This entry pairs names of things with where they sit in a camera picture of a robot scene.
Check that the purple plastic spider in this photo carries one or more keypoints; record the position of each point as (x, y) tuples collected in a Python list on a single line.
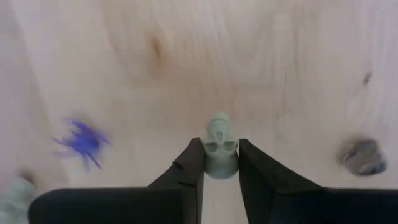
[(84, 143)]

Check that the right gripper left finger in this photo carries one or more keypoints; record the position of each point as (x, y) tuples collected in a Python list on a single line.
[(174, 193)]

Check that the cream plastic skull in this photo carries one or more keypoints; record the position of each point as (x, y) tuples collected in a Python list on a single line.
[(220, 161)]

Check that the pale green object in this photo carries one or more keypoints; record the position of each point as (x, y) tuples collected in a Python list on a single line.
[(14, 202)]

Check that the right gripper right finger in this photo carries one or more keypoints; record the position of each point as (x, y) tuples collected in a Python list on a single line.
[(273, 199)]

